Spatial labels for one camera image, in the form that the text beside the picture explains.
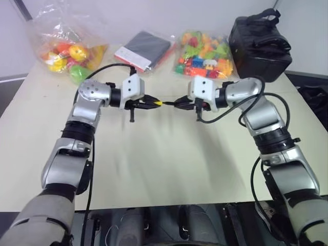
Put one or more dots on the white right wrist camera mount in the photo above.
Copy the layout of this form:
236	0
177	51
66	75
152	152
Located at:
202	85

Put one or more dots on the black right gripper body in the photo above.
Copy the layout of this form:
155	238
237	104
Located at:
201	105

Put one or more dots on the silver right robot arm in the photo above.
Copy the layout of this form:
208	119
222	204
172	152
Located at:
266	112

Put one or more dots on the black fabric carry bag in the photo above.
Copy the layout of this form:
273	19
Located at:
258	59

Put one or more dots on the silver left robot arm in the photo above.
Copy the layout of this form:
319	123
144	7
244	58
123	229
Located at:
85	110

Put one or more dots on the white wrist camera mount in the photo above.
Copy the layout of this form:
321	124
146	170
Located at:
132	87
202	85

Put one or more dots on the black object beside table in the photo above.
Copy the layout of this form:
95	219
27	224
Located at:
315	100

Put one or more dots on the yellow marker cap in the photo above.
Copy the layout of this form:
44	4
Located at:
159	103

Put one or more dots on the clear bag of toy fruits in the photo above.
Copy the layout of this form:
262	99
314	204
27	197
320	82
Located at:
64	53

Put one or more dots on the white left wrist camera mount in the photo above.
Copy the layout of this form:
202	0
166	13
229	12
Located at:
132	87

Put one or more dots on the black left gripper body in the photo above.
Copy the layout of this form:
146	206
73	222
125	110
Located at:
137	102

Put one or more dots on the clear bag of building blocks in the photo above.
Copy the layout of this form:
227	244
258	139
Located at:
202	56

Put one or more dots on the dark cloth in plastic sleeve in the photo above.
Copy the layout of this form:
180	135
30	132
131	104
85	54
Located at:
150	46

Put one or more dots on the thin black marker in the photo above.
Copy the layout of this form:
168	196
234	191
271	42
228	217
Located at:
169	103

